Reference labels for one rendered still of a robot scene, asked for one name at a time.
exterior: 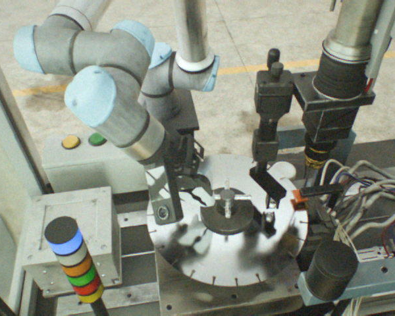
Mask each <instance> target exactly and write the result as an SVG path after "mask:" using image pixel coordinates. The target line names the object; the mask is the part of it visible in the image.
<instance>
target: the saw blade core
mask: <svg viewBox="0 0 395 316"><path fill-rule="evenodd" d="M219 157H220V159H219ZM235 157H236V155H235V154H219V156H218V154H213V155H204V156H203V161H201V158H200V157H199V168H198V169H197V173H199V172H200V173H201V174H202V175H204V174H205V173H206V171H211V173H212V175H213V189H215V188H221V187H224V179H225V178H228V179H229V187H231V188H236V189H239V190H241V191H243V192H244V193H245V194H251V201H252V203H253V209H254V211H253V218H252V220H251V222H250V224H249V225H248V226H247V227H246V228H245V229H243V230H241V231H239V232H235V233H230V234H225V233H220V232H216V231H214V230H212V229H211V228H209V227H207V226H206V225H205V224H204V222H203V220H202V219H201V215H200V212H199V207H200V206H199V205H194V204H191V203H188V202H186V201H185V202H184V201H180V202H181V203H182V208H183V212H184V218H183V220H181V221H179V222H176V223H174V224H169V225H165V226H158V225H156V222H155V217H154V216H152V215H153V214H154V213H153V210H152V206H151V201H150V200H149V203H148V206H147V215H148V216H147V228H148V231H149V235H150V238H151V241H152V242H153V243H154V245H155V247H156V248H157V250H158V249H159V248H160V249H159V250H158V252H159V253H160V255H161V256H162V257H163V259H164V260H165V261H166V262H167V263H168V264H169V265H172V264H173V263H174V261H175V260H177V262H175V263H174V264H173V265H172V267H173V268H175V269H176V270H177V271H179V272H180V273H182V274H184V275H186V276H188V277H190V276H191V274H192V271H195V272H194V273H193V275H192V277H191V278H192V279H195V280H198V281H200V282H204V283H207V284H213V277H216V279H215V283H214V286H224V287H236V281H235V280H234V279H235V278H237V279H238V280H237V284H238V286H244V285H249V284H254V283H257V282H259V279H260V281H263V280H266V279H268V278H271V277H273V276H275V275H277V274H278V273H279V272H280V271H282V270H284V269H285V268H286V267H287V266H289V264H291V262H293V260H294V259H295V258H294V257H296V256H297V254H298V253H299V252H300V250H301V248H302V246H303V244H304V242H305V238H306V235H307V211H306V208H305V207H298V206H305V204H304V202H302V203H297V202H296V201H295V199H294V196H293V194H292V192H291V191H292V190H297V188H295V186H294V185H293V184H292V183H291V181H289V179H287V178H284V177H285V176H284V175H283V174H282V173H281V172H279V171H277V170H276V169H274V168H273V167H271V168H270V169H269V171H267V172H268V173H269V174H270V175H271V176H272V177H274V178H275V179H276V180H277V181H278V182H279V183H280V184H281V185H282V186H283V187H284V188H285V189H286V190H287V193H286V197H285V198H283V199H281V201H280V205H279V208H278V209H276V208H275V209H267V208H266V207H265V196H267V193H266V192H265V191H264V190H263V189H262V188H261V187H260V186H259V185H258V184H257V183H256V182H255V181H254V180H253V179H252V178H251V177H250V176H249V173H250V169H251V168H253V167H255V166H256V161H254V162H253V158H251V157H246V156H243V155H238V156H237V157H236V158H237V159H235ZM252 162H253V163H252ZM283 178H284V179H283ZM280 179H282V180H280ZM300 221H301V222H303V223H301V222H300ZM155 231H157V232H155ZM150 232H151V233H150ZM296 238H299V239H301V240H297V239H296ZM303 240H304V241H303ZM162 246H164V248H162ZM288 252H290V253H291V254H292V255H293V256H294V257H292V255H290V254H288ZM275 265H276V266H277V268H278V269H279V270H280V271H279V270H278V269H277V268H276V267H275ZM256 274H258V275H259V279H258V277H257V276H256Z"/></svg>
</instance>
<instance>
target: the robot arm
mask: <svg viewBox="0 0 395 316"><path fill-rule="evenodd" d="M111 2H112V0H60V1H59V2H58V4H57V6H56V7H55V9H54V10H52V12H51V13H50V15H49V16H48V17H47V19H46V20H45V22H44V23H43V24H42V25H41V26H37V25H32V26H23V27H21V28H20V29H19V30H17V31H16V34H15V35H14V39H13V53H14V57H15V59H16V61H17V63H18V64H19V65H20V66H21V67H22V68H24V69H26V70H29V71H32V72H38V73H43V74H58V75H65V76H74V80H73V81H72V82H71V83H70V84H69V85H68V88H67V89H66V92H65V103H66V105H67V107H68V108H69V109H70V110H71V111H72V112H73V113H74V114H75V115H76V116H77V117H78V118H79V119H80V120H81V121H82V122H83V123H84V124H85V125H87V126H89V127H91V128H93V129H94V130H95V131H97V132H98V133H100V134H101V135H102V136H103V137H104V138H105V139H106V140H108V141H109V142H111V143H112V144H113V145H114V146H116V147H117V148H118V149H119V150H121V151H122V152H123V153H124V154H127V156H129V157H130V158H132V159H133V160H136V161H137V162H139V164H141V165H143V166H144V172H145V178H146V181H147V187H148V191H149V197H150V201H151V206H152V210H153V213H154V217H155V222H156V225H158V226H165V225H169V224H174V223H176V222H179V221H181V220H183V218H184V212H183V208H182V203H181V202H180V201H184V202H185V201H186V202H188V203H191V204H194V205H199V206H202V207H209V206H212V205H214V204H215V193H214V190H213V175H212V173H211V171H206V173H205V174H204V175H202V174H201V173H200V172H199V173H198V168H199V157H200V158H201V159H203V154H204V148H203V147H202V146H201V145H200V144H199V143H198V142H197V141H196V140H195V139H194V137H193V136H192V135H191V134H187V135H184V136H181V135H180V134H179V133H178V132H177V131H176V130H175V129H174V128H173V127H172V126H171V125H170V124H169V123H168V122H167V120H169V119H171V118H173V117H175V116H176V115H177V114H178V112H179V110H180V100H179V98H178V95H177V93H176V91H175V89H180V90H192V91H199V92H211V91H213V90H214V89H215V84H216V79H217V73H218V69H219V62H220V57H219V56H217V55H214V51H213V48H212V47H211V46H210V45H208V37H207V15H206V3H205V0H172V7H173V11H174V20H175V25H176V33H177V38H178V46H179V48H178V50H177V52H176V51H172V47H171V46H170V45H169V44H168V43H165V42H155V38H154V36H153V34H152V33H151V32H150V31H149V29H148V28H146V27H145V26H144V25H143V24H141V23H139V22H136V21H134V20H123V21H121V22H117V23H116V24H115V25H114V27H113V28H112V29H111V31H110V33H105V32H95V29H96V28H97V26H98V25H99V23H100V22H101V19H102V18H103V16H104V14H105V12H106V10H107V9H108V7H109V5H110V4H111ZM187 138H188V140H187V144H183V142H184V141H185V139H187ZM194 142H195V143H196V144H197V145H198V146H199V147H200V149H199V153H198V152H197V149H196V148H194V147H193V144H194Z"/></svg>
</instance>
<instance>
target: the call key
mask: <svg viewBox="0 0 395 316"><path fill-rule="evenodd" d="M78 142H79V141H78V137H77V136H75V135H70V136H67V137H66V138H65V139H63V146H65V147H74V146H76V145H77V144H78Z"/></svg>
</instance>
